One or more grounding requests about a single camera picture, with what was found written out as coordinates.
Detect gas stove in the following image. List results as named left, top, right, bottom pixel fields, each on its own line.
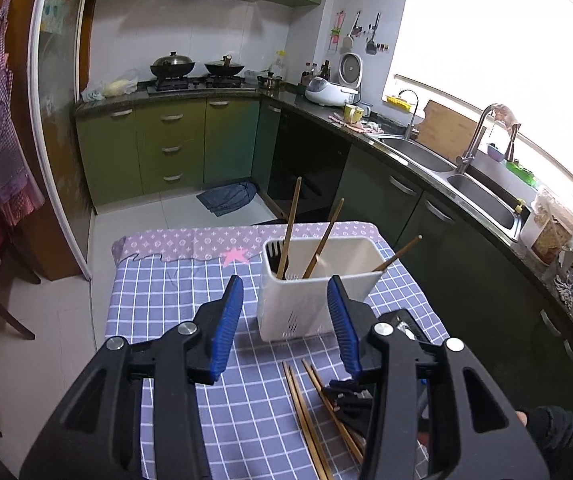
left=146, top=75, right=258, bottom=97

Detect pink dishcloth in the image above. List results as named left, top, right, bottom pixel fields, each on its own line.
left=329, top=113, right=383, bottom=135

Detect person's right forearm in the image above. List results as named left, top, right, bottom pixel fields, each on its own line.
left=514, top=404, right=573, bottom=462

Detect purple checkered apron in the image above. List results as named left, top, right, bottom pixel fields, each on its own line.
left=0, top=0, right=46, bottom=227

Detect tall steel faucet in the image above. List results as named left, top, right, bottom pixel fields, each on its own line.
left=455, top=103, right=522, bottom=175

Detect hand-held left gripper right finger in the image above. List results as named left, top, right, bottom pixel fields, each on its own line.
left=327, top=275, right=550, bottom=480

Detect black wok with lid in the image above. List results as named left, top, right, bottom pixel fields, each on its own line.
left=150, top=51, right=196, bottom=81

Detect small steel pot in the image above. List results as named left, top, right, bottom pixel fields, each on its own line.
left=257, top=70, right=284, bottom=91

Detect black wok with handle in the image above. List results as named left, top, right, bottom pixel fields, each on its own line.
left=203, top=54, right=246, bottom=79

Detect group of sauce bottles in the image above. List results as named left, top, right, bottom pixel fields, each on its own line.
left=300, top=59, right=332, bottom=86

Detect hanging black spatula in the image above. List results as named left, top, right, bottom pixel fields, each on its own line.
left=365, top=12, right=382, bottom=57

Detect cooking oil bottle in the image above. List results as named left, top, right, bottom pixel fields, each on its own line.
left=269, top=49, right=289, bottom=79

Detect wooden chopstick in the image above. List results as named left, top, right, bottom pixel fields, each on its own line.
left=302, top=198, right=346, bottom=279
left=373, top=235, right=423, bottom=273
left=276, top=176, right=303, bottom=280

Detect glass sliding door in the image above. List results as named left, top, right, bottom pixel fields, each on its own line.
left=28, top=0, right=96, bottom=282

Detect blue checkered tablecloth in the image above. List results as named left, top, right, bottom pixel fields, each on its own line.
left=106, top=230, right=450, bottom=480

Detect row of bamboo chopsticks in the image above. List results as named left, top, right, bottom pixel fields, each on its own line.
left=281, top=358, right=367, bottom=480

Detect hanging ladle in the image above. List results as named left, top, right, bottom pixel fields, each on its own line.
left=342, top=12, right=363, bottom=51

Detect black built-in dishwasher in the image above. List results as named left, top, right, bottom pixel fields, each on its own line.
left=265, top=109, right=353, bottom=222

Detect white rice cooker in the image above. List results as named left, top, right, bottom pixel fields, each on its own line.
left=305, top=77, right=360, bottom=107

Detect white plastic utensil holder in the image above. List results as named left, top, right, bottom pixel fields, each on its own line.
left=257, top=236, right=393, bottom=344

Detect clear plastic food jar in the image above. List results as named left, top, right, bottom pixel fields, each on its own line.
left=519, top=187, right=573, bottom=267

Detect wooden cutting board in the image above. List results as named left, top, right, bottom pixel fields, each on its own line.
left=416, top=99, right=488, bottom=164

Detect green plastic container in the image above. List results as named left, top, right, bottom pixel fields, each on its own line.
left=505, top=159, right=538, bottom=186

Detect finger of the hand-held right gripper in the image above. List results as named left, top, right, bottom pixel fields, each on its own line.
left=323, top=379, right=376, bottom=402
left=334, top=399, right=371, bottom=439

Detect small steel faucet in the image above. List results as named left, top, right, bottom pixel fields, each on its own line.
left=397, top=88, right=420, bottom=140

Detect steel double sink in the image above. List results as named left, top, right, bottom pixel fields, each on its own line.
left=379, top=134, right=525, bottom=242

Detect pink hanging rack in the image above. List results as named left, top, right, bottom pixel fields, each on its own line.
left=330, top=9, right=347, bottom=54

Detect blue floor rag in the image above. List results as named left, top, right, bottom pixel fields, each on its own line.
left=196, top=182, right=258, bottom=218

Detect dark green counter cabinets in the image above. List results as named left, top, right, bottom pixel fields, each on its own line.
left=251, top=100, right=573, bottom=463

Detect green base cabinets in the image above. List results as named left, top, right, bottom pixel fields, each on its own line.
left=73, top=97, right=283, bottom=209

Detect purple patterned cloth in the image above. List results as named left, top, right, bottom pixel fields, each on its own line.
left=111, top=220, right=383, bottom=264

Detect plastic bag with food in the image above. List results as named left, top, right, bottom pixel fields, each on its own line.
left=81, top=72, right=140, bottom=102

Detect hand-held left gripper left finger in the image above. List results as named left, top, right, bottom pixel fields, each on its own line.
left=19, top=275, right=244, bottom=480

